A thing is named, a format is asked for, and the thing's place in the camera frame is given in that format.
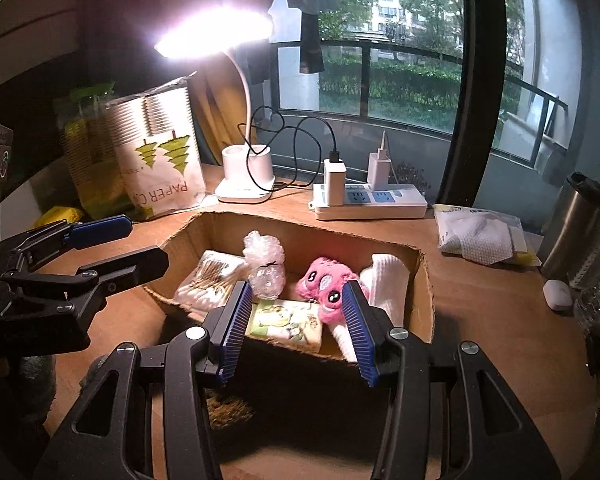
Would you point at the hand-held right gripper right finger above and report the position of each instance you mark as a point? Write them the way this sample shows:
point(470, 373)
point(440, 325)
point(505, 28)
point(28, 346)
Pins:
point(360, 330)

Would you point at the white perforated holder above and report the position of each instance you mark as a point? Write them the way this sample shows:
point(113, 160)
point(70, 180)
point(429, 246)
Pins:
point(592, 260)

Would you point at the person's left forearm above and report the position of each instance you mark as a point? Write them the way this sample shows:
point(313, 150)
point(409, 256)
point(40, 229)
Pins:
point(39, 385)

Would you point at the pink plush toy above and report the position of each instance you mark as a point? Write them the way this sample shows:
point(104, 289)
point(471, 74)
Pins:
point(325, 280)

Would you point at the cotton swab bag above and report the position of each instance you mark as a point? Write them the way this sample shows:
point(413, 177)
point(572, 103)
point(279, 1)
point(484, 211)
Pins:
point(207, 280)

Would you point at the white waffle towel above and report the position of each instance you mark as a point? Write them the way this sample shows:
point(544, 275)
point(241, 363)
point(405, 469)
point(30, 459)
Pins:
point(390, 285)

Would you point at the white power strip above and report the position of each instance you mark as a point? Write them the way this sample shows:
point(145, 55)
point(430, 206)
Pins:
point(380, 205)

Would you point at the packet of white cloths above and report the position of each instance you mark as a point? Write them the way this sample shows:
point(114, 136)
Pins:
point(475, 237)

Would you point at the green and yellow bag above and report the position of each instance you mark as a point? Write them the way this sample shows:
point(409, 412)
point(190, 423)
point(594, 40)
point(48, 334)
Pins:
point(87, 160)

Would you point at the clear plastic bag bundle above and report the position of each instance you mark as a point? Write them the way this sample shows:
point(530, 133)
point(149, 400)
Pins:
point(265, 260)

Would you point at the cardboard box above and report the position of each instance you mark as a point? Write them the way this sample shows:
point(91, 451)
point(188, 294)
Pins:
point(420, 305)

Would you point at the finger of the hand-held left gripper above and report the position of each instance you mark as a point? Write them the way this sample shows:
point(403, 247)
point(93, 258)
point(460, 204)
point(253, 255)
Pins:
point(100, 230)
point(130, 267)

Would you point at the cartoon print tissue pack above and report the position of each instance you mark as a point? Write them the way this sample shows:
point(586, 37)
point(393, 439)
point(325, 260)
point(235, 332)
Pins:
point(285, 327)

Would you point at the small yellow packet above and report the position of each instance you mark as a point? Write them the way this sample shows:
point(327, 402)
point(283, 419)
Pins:
point(57, 216)

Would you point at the brown curtain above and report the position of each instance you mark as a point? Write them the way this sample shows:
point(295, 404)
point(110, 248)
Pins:
point(217, 110)

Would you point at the paper cup pack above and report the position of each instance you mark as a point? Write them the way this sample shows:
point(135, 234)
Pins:
point(155, 160)

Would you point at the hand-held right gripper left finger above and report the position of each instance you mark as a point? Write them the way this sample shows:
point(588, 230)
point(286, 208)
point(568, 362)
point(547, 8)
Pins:
point(235, 325)

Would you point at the dark window frame post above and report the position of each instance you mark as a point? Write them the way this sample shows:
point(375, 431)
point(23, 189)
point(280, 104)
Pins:
point(472, 85)

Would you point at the balcony railing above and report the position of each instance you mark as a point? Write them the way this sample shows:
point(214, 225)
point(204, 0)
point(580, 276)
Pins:
point(365, 85)

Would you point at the hanging dark garment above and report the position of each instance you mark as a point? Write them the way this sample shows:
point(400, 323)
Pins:
point(310, 20)

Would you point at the clear water bottle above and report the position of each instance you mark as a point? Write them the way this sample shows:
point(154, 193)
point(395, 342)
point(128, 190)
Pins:
point(597, 300)

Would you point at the white earbuds case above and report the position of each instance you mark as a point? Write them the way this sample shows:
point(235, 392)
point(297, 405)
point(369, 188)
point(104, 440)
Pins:
point(557, 294)

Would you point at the steel tumbler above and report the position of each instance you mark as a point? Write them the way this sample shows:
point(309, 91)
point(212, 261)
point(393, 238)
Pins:
point(572, 230)

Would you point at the white desk lamp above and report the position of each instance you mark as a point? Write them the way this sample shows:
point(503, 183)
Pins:
point(245, 170)

